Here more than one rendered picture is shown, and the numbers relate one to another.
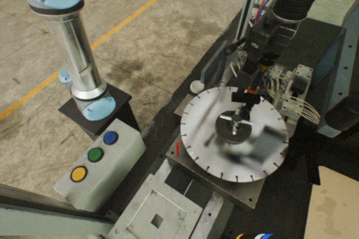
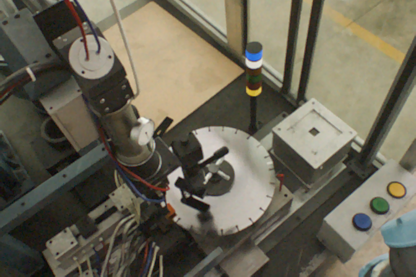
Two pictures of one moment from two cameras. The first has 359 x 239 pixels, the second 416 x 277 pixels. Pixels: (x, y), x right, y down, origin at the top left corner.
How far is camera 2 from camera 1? 86 cm
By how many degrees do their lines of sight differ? 65
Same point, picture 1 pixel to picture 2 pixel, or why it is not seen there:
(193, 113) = (253, 205)
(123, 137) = (345, 218)
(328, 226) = (163, 115)
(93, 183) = (378, 175)
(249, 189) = not seen: hidden behind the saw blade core
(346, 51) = (34, 198)
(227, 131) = (225, 170)
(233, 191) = not seen: hidden behind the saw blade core
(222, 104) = (212, 207)
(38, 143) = not seen: outside the picture
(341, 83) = (90, 159)
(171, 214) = (300, 133)
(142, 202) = (326, 146)
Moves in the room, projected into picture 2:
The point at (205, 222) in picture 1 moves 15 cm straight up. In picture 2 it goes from (267, 143) to (268, 119)
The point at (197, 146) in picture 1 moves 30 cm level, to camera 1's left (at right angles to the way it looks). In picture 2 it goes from (261, 167) to (374, 192)
